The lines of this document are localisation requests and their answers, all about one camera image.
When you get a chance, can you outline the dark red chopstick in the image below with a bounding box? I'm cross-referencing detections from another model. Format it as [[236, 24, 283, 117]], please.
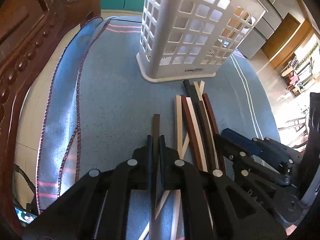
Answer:
[[202, 93, 226, 174], [181, 95, 199, 169]]

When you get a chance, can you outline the dark brown chopstick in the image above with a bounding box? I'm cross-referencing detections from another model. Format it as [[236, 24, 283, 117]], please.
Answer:
[[149, 114, 160, 239]]

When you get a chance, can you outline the short cream chopstick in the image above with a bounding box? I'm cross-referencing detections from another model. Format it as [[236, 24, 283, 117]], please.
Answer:
[[170, 95, 183, 240]]

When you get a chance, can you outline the long cream chopstick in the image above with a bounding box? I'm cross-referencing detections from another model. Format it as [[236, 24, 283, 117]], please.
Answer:
[[186, 97, 208, 172]]

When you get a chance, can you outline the blue striped table cloth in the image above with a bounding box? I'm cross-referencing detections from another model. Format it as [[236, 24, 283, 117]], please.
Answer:
[[36, 16, 281, 240]]

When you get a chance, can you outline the white plastic utensil basket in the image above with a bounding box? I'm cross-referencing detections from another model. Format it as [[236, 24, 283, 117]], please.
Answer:
[[136, 0, 266, 83]]

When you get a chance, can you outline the grey drawer unit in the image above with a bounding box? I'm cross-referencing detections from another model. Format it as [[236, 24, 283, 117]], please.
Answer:
[[238, 0, 294, 59]]

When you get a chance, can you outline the brown wooden chair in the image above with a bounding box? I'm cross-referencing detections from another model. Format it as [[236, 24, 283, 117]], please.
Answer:
[[1, 0, 101, 239]]

